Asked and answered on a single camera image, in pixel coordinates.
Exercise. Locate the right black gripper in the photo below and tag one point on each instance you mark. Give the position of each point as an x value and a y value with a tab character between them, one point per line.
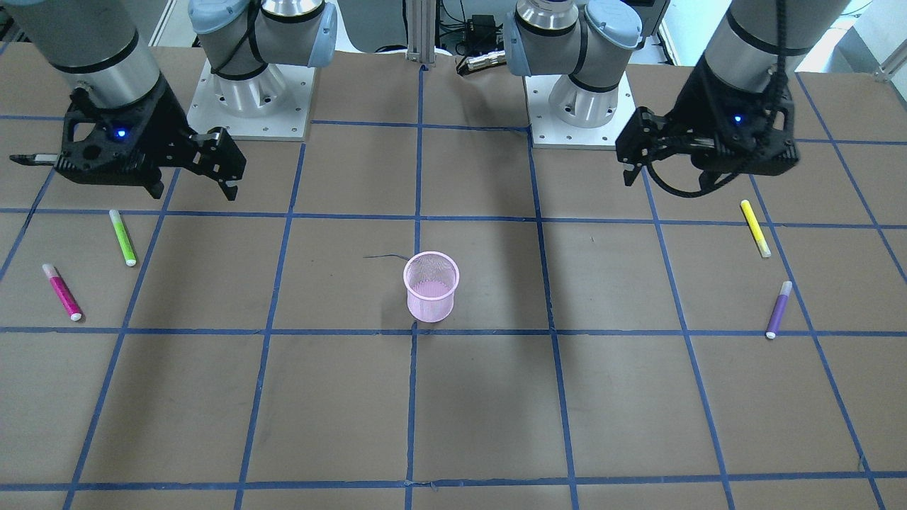
164	126

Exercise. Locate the aluminium frame post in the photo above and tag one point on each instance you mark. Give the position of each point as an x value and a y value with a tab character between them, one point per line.
421	31

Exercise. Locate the green pen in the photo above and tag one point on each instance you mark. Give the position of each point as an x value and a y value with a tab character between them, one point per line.
123	238

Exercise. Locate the pink pen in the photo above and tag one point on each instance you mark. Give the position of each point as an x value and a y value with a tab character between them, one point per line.
63	293

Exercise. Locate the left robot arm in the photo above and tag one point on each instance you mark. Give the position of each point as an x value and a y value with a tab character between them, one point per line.
592	45

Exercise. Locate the pink mesh cup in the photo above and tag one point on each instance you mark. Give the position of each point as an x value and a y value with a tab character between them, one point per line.
431	279

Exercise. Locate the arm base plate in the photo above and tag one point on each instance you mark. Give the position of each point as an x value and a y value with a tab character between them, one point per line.
564	116
273	106

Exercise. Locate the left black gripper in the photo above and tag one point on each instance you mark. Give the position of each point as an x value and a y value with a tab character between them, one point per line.
693	117

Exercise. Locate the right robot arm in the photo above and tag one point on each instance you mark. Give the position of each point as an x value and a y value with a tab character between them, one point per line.
95	44

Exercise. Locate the purple pen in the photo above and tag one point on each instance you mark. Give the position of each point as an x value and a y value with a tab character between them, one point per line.
777	314

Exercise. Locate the yellow pen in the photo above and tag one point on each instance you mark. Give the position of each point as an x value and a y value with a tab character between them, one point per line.
755	229

